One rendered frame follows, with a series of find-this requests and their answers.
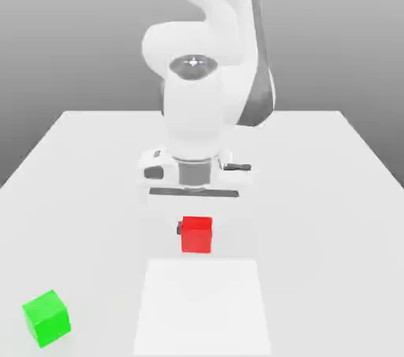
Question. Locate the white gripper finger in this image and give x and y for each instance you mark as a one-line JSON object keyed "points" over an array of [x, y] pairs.
{"points": [[179, 228]]}

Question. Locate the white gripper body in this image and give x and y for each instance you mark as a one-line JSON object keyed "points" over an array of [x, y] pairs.
{"points": [[194, 193]]}

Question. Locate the small red cube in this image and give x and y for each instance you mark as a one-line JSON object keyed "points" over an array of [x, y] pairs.
{"points": [[196, 235]]}

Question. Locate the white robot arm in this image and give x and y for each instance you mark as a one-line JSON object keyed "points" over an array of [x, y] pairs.
{"points": [[192, 117]]}

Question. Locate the small green cube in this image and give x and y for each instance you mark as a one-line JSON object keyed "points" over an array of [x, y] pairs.
{"points": [[46, 319]]}

